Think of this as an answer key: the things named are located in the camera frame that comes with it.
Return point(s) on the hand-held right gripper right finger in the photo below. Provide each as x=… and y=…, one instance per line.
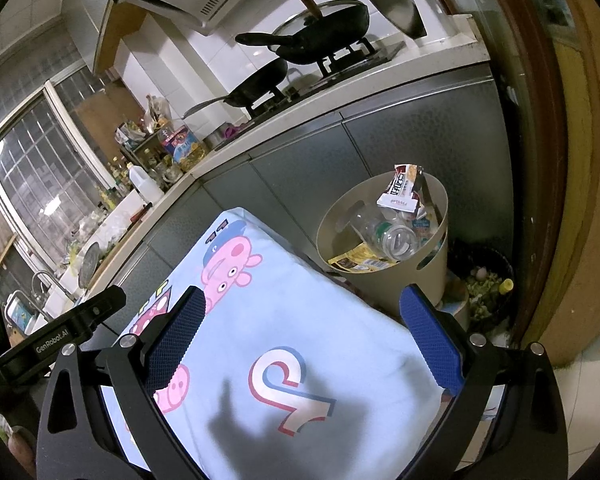
x=430, y=340

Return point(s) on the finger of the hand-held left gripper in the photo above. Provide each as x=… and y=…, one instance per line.
x=100, y=307

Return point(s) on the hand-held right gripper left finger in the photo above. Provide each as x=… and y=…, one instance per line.
x=177, y=335

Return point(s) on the beige round waste bin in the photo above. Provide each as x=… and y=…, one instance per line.
x=430, y=265

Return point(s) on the yellow snack packet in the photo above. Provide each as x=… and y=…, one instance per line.
x=360, y=259

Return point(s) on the clear plastic bottle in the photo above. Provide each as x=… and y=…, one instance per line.
x=387, y=235

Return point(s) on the small blue white carton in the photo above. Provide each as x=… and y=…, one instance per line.
x=424, y=222

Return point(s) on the white red snack wrapper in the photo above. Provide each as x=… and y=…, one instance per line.
x=400, y=187

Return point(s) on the person's left hand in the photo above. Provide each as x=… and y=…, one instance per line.
x=20, y=455

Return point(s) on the steel sink faucet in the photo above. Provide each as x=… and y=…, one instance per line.
x=50, y=285

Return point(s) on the black bin with food scraps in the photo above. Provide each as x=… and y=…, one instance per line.
x=485, y=285

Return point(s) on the cartoon printed blue cloth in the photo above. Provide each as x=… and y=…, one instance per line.
x=290, y=320

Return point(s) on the row of condiment bottles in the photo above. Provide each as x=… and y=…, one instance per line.
x=112, y=180

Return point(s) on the white plastic jug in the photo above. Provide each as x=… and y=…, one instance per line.
x=145, y=187

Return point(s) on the barred window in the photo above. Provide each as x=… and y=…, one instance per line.
x=45, y=170

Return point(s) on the cluttered condiment rack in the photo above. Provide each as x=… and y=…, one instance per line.
x=147, y=140

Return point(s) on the blue seasoning packet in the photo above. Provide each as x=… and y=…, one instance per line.
x=182, y=147

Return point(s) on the grey kitchen cabinet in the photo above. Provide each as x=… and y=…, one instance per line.
x=380, y=125

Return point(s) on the black frying pan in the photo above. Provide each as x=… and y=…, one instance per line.
x=255, y=87

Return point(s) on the black gas stove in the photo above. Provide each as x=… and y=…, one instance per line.
x=330, y=67

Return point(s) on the black wok with glass lid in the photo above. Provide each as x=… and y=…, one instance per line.
x=325, y=30

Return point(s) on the wooden door frame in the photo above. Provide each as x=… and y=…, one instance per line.
x=570, y=185

